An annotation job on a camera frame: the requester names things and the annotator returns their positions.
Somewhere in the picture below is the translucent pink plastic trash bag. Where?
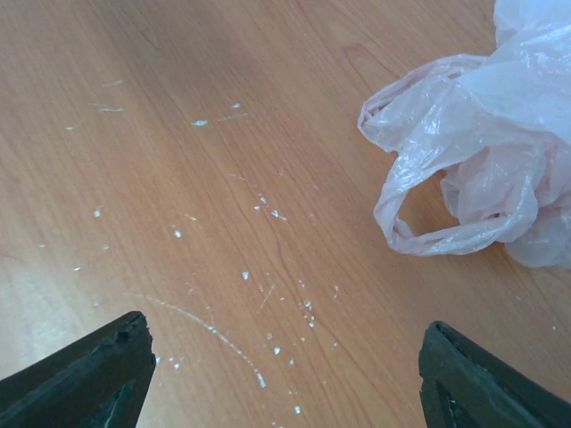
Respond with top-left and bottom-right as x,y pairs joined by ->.
357,1 -> 570,268

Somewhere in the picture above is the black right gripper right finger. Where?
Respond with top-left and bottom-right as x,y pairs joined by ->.
418,321 -> 570,427

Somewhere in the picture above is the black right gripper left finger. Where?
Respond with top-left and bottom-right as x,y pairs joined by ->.
1,311 -> 156,427

